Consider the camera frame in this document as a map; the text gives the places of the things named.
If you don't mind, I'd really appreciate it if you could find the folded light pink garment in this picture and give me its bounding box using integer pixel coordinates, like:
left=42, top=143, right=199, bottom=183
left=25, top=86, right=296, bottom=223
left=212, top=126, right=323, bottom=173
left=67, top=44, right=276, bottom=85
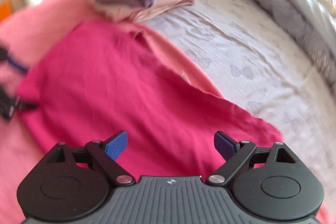
left=101, top=0, right=195, bottom=22

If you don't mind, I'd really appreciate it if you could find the pink blanket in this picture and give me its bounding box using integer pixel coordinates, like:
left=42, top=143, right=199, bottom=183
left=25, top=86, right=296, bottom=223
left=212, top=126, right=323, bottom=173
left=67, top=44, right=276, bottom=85
left=0, top=0, right=336, bottom=224

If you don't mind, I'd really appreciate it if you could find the crimson red t-shirt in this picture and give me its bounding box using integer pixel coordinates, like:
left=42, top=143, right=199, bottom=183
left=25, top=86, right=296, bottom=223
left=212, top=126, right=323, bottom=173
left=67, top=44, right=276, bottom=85
left=17, top=20, right=282, bottom=177

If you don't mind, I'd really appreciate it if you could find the white bed sheet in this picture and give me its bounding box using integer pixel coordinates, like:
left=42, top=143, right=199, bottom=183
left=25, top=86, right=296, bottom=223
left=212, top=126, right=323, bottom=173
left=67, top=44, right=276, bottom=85
left=148, top=0, right=335, bottom=189

